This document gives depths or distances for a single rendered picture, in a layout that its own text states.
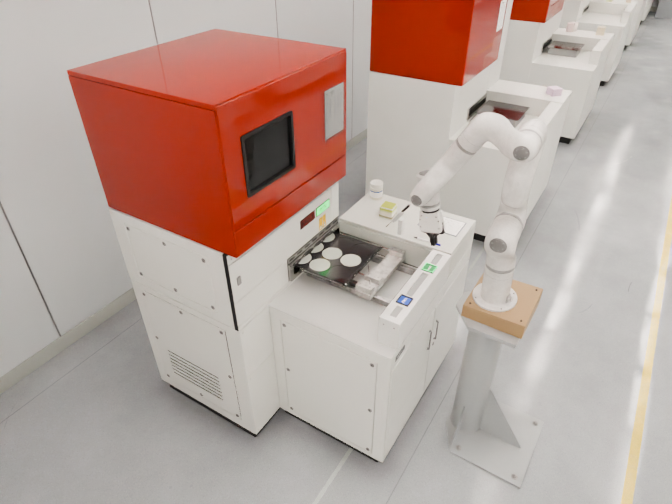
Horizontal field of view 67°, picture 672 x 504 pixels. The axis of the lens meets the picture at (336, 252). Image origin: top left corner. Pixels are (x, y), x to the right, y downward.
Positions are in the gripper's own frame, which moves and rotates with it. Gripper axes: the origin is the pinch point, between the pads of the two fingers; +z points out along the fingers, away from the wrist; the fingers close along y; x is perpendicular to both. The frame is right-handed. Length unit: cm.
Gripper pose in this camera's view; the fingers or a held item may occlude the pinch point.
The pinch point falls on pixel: (433, 240)
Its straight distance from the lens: 223.8
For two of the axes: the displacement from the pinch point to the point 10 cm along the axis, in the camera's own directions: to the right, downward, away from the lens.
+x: 5.3, -5.0, 6.9
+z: 1.8, 8.6, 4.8
